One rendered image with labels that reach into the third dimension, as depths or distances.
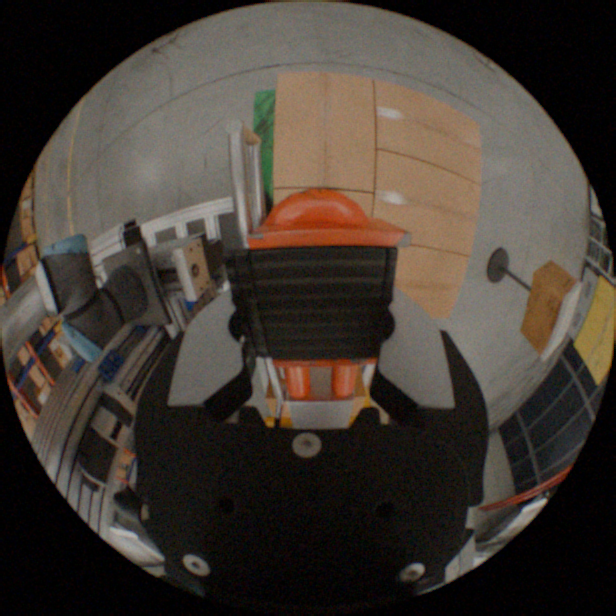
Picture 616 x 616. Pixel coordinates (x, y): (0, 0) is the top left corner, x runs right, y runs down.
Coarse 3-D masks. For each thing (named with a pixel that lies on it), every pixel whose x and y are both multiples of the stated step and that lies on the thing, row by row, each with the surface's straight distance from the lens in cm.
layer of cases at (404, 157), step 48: (288, 96) 94; (336, 96) 94; (384, 96) 101; (288, 144) 85; (336, 144) 85; (384, 144) 90; (432, 144) 102; (480, 144) 126; (288, 192) 82; (384, 192) 86; (432, 192) 97; (432, 240) 100; (432, 288) 110
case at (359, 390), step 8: (360, 368) 90; (280, 376) 87; (360, 376) 87; (360, 384) 84; (272, 392) 83; (360, 392) 82; (272, 400) 83; (360, 400) 83; (272, 408) 89; (360, 408) 90; (288, 416) 94
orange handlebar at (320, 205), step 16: (304, 192) 10; (320, 192) 10; (336, 192) 10; (288, 208) 10; (304, 208) 10; (320, 208) 10; (336, 208) 10; (352, 208) 10; (272, 224) 10; (288, 224) 10; (288, 368) 15; (304, 368) 16; (336, 368) 16; (352, 368) 16; (288, 384) 17; (304, 384) 17; (336, 384) 17; (352, 384) 18
